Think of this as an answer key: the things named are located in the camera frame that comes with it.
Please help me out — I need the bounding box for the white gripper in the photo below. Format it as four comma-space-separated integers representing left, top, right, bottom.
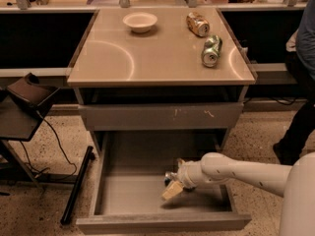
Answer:
161, 158, 206, 201

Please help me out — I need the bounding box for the blue silver redbull can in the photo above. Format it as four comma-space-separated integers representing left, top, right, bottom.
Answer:
164, 171, 178, 186

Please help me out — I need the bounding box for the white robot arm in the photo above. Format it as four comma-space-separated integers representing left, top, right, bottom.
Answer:
161, 152, 315, 236

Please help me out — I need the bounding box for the open grey middle drawer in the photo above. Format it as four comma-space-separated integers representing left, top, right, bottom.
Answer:
77, 131, 251, 235

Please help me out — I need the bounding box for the closed grey top drawer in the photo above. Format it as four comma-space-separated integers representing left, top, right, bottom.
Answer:
79, 102, 243, 131

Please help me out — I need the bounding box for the grey drawer cabinet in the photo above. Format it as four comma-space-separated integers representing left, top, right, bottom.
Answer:
68, 7, 256, 150

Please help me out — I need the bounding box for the crushed green soda can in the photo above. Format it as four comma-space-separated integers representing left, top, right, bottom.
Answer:
201, 34, 222, 68

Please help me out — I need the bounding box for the crushed gold soda can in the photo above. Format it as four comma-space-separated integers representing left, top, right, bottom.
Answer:
186, 12, 210, 37

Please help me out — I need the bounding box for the black floor bar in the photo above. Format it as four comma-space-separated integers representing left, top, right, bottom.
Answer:
60, 146, 95, 225

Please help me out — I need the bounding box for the white paper bowl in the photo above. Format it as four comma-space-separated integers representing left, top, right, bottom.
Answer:
123, 12, 158, 33

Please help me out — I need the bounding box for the black side stand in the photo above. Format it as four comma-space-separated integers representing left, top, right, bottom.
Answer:
0, 72, 61, 190

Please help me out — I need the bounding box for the person in dark trousers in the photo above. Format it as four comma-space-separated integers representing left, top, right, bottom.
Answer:
273, 0, 315, 165

